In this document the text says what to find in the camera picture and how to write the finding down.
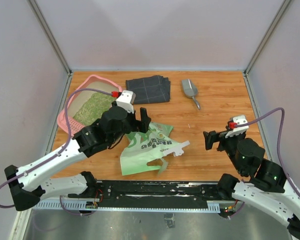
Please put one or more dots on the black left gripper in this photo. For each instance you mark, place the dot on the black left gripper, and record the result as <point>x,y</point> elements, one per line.
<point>142,125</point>

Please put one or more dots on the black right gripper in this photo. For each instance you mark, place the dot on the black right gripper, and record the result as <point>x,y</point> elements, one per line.
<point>213,136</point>

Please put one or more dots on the green litter bag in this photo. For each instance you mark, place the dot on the green litter bag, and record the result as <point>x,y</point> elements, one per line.
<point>145,151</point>

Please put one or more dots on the piano pattern bag clip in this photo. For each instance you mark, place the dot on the piano pattern bag clip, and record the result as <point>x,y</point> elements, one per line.
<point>176,150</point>

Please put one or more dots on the grey metal scoop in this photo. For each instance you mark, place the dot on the grey metal scoop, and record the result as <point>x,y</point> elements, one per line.
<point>190,91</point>

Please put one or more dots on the pink litter box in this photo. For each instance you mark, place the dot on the pink litter box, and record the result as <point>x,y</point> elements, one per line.
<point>76,101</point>

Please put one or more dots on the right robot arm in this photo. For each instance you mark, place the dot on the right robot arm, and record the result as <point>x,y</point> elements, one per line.
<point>268,188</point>

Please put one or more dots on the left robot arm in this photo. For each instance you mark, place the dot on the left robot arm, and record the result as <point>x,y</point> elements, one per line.
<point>32,183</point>

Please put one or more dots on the green cat litter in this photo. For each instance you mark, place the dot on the green cat litter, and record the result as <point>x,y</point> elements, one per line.
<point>93,108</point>

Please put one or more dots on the dark checked folded cloth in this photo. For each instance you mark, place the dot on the dark checked folded cloth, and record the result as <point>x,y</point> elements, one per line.
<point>150,90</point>

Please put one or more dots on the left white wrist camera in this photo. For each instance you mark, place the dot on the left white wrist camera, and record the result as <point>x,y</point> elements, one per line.
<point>124,99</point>

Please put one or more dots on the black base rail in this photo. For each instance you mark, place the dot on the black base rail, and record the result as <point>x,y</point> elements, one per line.
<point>146,196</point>

